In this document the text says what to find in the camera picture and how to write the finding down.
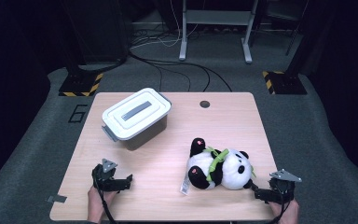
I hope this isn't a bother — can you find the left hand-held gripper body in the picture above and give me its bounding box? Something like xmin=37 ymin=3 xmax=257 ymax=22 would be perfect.
xmin=91 ymin=158 xmax=120 ymax=192

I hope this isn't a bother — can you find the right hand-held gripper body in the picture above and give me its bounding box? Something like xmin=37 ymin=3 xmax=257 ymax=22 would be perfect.
xmin=268 ymin=169 xmax=302 ymax=203

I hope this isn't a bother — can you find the panda plush toy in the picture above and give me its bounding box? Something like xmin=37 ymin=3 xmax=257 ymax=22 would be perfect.
xmin=180 ymin=137 xmax=257 ymax=196

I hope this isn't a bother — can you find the clear grey storage box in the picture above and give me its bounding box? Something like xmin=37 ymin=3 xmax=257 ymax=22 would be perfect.
xmin=102 ymin=92 xmax=172 ymax=152

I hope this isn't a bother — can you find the white storage box lid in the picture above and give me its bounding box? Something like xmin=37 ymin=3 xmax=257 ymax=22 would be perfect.
xmin=102 ymin=87 xmax=172 ymax=142

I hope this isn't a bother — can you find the person's right hand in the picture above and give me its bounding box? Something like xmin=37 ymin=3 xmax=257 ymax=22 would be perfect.
xmin=268 ymin=200 xmax=300 ymax=224

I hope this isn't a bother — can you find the grey tape piece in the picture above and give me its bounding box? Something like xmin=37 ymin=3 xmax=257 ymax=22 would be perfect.
xmin=46 ymin=194 xmax=68 ymax=203

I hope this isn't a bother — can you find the black tape floor marking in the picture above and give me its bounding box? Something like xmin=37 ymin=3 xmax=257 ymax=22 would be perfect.
xmin=68 ymin=105 xmax=89 ymax=124

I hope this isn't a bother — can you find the black stand base striped edge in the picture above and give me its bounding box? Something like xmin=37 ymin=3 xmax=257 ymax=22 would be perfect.
xmin=58 ymin=72 xmax=104 ymax=97
xmin=262 ymin=70 xmax=308 ymax=95

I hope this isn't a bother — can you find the white metal stand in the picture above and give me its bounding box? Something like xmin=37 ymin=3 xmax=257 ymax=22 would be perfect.
xmin=178 ymin=0 xmax=259 ymax=64

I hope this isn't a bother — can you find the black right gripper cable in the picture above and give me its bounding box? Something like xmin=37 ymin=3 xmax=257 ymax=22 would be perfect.
xmin=269 ymin=190 xmax=293 ymax=224

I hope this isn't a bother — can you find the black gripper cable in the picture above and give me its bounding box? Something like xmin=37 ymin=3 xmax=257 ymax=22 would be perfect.
xmin=93 ymin=178 xmax=118 ymax=224
xmin=269 ymin=190 xmax=293 ymax=224

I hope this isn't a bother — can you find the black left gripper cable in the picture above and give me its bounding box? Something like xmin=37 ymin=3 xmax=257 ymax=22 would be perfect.
xmin=93 ymin=178 xmax=118 ymax=224

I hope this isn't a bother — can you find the black floor cable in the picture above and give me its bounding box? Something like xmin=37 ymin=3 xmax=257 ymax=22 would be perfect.
xmin=129 ymin=50 xmax=233 ymax=92
xmin=143 ymin=60 xmax=164 ymax=92

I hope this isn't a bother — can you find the white floor cable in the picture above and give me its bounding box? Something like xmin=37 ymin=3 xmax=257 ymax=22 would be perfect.
xmin=130 ymin=0 xmax=200 ymax=50

